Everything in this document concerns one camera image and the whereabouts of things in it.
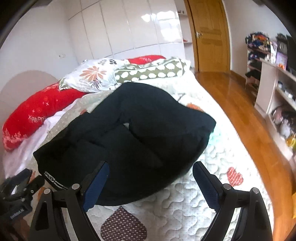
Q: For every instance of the small red pillow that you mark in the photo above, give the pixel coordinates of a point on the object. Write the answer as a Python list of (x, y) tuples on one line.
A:
[(145, 59)]

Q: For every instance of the white bed sheet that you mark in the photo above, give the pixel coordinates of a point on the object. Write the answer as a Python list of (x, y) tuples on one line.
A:
[(25, 153)]

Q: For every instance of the white glossy wardrobe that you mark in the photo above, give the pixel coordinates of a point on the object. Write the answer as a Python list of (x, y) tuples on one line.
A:
[(129, 27)]

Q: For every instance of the purple box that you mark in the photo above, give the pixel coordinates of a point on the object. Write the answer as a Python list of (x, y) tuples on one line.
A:
[(281, 60)]

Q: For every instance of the rack of colourful items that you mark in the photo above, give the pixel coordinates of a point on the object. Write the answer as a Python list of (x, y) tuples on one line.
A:
[(256, 46)]

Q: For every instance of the heart print quilt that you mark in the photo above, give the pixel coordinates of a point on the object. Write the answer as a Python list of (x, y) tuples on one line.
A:
[(185, 208)]

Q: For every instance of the white shelf unit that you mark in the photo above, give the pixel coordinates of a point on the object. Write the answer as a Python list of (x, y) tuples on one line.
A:
[(268, 88)]

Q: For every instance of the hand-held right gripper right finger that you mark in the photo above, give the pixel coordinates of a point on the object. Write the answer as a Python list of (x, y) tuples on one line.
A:
[(205, 183)]

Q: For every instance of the white floral pillow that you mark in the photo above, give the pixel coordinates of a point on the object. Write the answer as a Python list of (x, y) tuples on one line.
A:
[(92, 74)]

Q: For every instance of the wooden door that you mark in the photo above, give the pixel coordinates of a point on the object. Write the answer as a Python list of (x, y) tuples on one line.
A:
[(210, 34)]

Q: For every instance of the black pants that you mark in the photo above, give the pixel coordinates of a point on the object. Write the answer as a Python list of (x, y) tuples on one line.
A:
[(143, 129)]

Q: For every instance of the green white-dotted pillow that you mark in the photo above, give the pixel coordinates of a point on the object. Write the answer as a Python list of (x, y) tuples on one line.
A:
[(152, 70)]

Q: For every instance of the white wall shelves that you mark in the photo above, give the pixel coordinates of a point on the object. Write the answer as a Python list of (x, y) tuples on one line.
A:
[(185, 27)]

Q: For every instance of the black picture frame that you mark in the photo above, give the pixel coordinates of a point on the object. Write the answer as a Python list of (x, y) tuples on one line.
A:
[(291, 53)]

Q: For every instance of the long red printed pillow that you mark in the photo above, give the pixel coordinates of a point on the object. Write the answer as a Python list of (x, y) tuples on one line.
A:
[(39, 109)]

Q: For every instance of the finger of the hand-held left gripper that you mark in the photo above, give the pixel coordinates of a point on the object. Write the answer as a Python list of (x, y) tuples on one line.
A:
[(34, 185), (22, 177)]

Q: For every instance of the beige rounded headboard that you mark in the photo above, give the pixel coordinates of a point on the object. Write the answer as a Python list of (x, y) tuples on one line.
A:
[(20, 85)]

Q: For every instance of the yellow toy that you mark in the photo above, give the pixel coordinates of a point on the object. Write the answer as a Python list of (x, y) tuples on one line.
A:
[(291, 141)]

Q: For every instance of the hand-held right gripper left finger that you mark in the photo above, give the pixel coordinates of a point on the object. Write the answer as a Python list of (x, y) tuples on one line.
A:
[(96, 186)]

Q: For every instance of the dark-haired doll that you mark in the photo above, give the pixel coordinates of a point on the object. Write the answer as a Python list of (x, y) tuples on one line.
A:
[(281, 120)]

